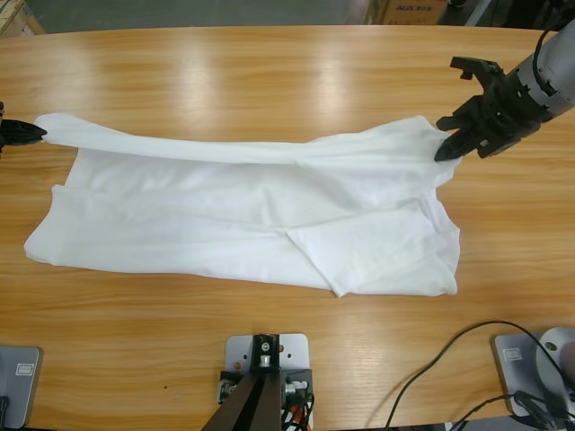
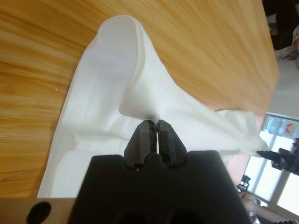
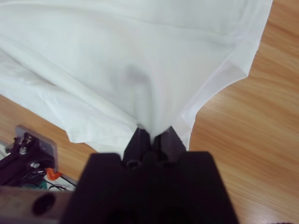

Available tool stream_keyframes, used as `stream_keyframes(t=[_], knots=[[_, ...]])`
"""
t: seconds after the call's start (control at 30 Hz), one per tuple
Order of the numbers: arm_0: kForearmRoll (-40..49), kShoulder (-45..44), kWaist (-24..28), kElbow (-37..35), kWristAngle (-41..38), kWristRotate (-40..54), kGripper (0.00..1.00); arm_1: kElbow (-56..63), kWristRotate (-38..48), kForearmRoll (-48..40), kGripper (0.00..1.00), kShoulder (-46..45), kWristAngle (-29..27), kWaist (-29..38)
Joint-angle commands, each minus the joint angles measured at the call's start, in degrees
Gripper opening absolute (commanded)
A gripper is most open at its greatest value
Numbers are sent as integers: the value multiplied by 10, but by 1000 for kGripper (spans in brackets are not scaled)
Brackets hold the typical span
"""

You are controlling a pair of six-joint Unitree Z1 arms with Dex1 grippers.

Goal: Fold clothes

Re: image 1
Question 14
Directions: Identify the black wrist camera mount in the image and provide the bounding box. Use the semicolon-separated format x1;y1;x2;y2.
449;56;505;85

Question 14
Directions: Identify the black cable with plug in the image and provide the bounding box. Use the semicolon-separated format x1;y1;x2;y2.
451;389;575;431

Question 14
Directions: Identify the grey metal frame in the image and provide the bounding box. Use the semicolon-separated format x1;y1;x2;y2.
464;0;498;27

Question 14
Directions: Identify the black post clamp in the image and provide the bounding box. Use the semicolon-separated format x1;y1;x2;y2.
249;332;283;377

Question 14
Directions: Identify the black side bracket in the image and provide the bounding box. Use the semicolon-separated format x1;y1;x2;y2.
217;369;247;404
281;366;314;399

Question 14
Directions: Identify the long black cable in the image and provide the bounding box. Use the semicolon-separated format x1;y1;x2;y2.
366;320;570;430

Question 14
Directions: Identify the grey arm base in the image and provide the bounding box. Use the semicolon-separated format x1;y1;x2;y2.
0;344;45;429
491;326;575;417

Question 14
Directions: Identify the orange and black cable bundle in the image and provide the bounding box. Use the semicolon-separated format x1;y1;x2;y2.
280;393;316;431

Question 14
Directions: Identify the white t-shirt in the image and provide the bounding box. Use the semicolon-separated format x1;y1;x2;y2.
22;111;464;299

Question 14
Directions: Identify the wooden crate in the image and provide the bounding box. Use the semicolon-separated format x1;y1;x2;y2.
0;0;47;37

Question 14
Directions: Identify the cardboard box with AUX print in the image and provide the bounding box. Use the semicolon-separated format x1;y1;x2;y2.
380;0;450;26

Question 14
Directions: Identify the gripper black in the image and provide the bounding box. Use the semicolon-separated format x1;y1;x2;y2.
0;101;49;154
433;71;553;163

